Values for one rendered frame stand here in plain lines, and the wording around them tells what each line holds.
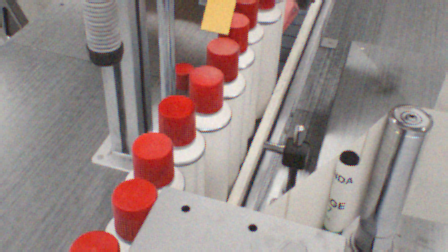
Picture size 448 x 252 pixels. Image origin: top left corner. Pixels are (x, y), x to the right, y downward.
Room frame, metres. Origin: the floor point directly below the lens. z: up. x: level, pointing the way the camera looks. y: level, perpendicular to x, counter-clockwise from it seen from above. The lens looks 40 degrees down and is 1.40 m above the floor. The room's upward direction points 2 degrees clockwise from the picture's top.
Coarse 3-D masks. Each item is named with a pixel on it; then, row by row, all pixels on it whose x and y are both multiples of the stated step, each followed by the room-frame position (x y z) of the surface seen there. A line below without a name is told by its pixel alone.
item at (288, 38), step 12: (324, 0) 1.01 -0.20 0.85; (300, 12) 0.90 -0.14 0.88; (300, 24) 0.86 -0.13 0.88; (288, 36) 0.82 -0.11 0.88; (288, 48) 0.78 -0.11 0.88; (300, 60) 0.80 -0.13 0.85; (276, 84) 0.68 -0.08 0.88; (288, 84) 0.69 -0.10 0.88; (276, 120) 0.64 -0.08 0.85; (240, 168) 0.51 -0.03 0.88; (252, 180) 0.51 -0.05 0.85
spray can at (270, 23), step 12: (264, 0) 0.61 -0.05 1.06; (264, 12) 0.61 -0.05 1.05; (276, 12) 0.61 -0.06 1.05; (264, 24) 0.60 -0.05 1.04; (276, 24) 0.60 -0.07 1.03; (264, 36) 0.60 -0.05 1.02; (276, 36) 0.61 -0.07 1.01; (264, 48) 0.60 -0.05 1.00; (276, 48) 0.61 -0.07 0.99; (264, 60) 0.60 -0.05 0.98; (264, 72) 0.60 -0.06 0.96; (264, 84) 0.60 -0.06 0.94; (264, 96) 0.60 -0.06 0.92; (264, 108) 0.60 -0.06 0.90
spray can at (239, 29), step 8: (240, 16) 0.53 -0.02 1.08; (232, 24) 0.51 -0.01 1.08; (240, 24) 0.52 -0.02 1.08; (248, 24) 0.52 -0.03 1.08; (232, 32) 0.51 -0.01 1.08; (240, 32) 0.51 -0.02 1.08; (248, 32) 0.52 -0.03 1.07; (240, 40) 0.51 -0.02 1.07; (240, 48) 0.51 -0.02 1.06; (248, 48) 0.53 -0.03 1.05; (240, 56) 0.51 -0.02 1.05; (248, 56) 0.51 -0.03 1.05; (240, 64) 0.50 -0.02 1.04; (248, 64) 0.51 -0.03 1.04; (240, 72) 0.50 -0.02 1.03; (248, 72) 0.51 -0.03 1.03; (248, 80) 0.51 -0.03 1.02; (248, 88) 0.51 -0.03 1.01; (248, 96) 0.51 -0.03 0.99; (248, 104) 0.51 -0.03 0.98; (248, 112) 0.51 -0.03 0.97; (248, 120) 0.52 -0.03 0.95; (248, 128) 0.52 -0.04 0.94; (240, 160) 0.51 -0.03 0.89
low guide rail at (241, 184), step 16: (320, 0) 0.89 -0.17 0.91; (304, 32) 0.78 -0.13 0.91; (288, 64) 0.69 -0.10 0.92; (288, 80) 0.66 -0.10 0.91; (272, 96) 0.61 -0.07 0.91; (272, 112) 0.58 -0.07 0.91; (256, 144) 0.51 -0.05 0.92; (256, 160) 0.49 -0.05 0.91; (240, 176) 0.46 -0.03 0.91; (240, 192) 0.43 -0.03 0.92
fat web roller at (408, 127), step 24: (408, 120) 0.39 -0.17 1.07; (432, 120) 0.39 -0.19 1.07; (384, 144) 0.39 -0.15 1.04; (408, 144) 0.38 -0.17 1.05; (384, 168) 0.39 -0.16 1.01; (408, 168) 0.38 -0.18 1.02; (384, 192) 0.38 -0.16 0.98; (408, 192) 0.39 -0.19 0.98; (360, 216) 0.40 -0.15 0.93; (384, 216) 0.38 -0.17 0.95; (360, 240) 0.39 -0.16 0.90; (384, 240) 0.38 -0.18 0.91
